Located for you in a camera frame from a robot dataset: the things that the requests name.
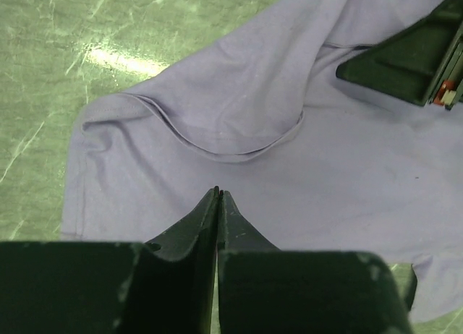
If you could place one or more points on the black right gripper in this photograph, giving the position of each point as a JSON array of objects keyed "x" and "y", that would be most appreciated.
[{"x": 420, "y": 65}]

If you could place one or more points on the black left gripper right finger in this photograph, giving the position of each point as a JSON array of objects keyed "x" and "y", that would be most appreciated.
[{"x": 263, "y": 289}]

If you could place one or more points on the purple t shirt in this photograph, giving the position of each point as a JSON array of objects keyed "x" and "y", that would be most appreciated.
[{"x": 312, "y": 162}]

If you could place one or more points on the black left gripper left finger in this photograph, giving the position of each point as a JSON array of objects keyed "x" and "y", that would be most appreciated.
[{"x": 164, "y": 285}]

